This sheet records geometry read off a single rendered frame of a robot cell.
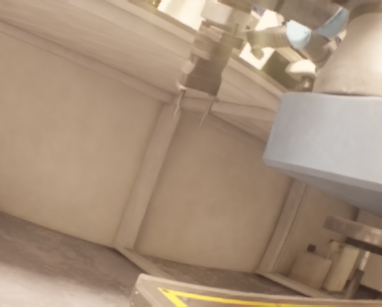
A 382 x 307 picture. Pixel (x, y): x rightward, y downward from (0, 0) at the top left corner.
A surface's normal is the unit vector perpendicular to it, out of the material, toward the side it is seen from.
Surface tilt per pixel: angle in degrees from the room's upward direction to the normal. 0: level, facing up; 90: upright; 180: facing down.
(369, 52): 70
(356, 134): 90
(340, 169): 90
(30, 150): 90
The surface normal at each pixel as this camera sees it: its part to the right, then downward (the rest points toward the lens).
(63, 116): 0.56, 0.17
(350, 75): -0.80, -0.32
